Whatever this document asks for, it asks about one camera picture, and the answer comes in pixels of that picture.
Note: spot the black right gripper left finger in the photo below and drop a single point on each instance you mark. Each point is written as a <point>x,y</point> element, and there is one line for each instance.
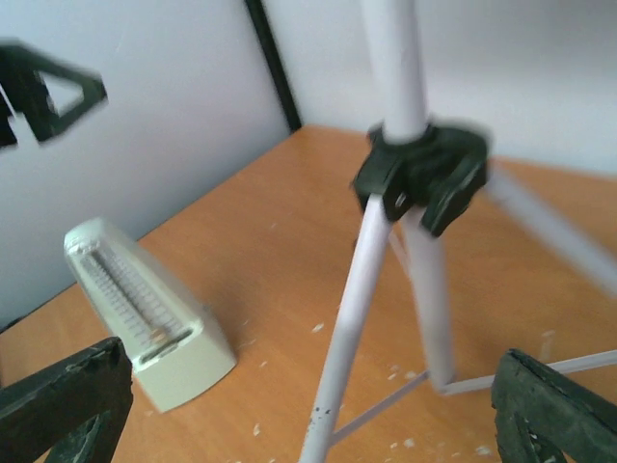
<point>72,411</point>

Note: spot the black aluminium frame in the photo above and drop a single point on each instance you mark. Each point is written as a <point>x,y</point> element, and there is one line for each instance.
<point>271,54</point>

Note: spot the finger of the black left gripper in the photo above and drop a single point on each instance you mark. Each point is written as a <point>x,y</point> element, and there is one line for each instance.
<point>51,95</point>

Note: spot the white metronome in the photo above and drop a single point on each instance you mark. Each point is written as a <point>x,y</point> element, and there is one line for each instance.
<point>176,346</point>

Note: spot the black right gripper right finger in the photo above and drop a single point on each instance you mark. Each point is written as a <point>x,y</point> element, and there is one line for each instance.
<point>543,416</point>

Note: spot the white tripod music stand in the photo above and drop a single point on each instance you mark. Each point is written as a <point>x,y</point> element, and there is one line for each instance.
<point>420,177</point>

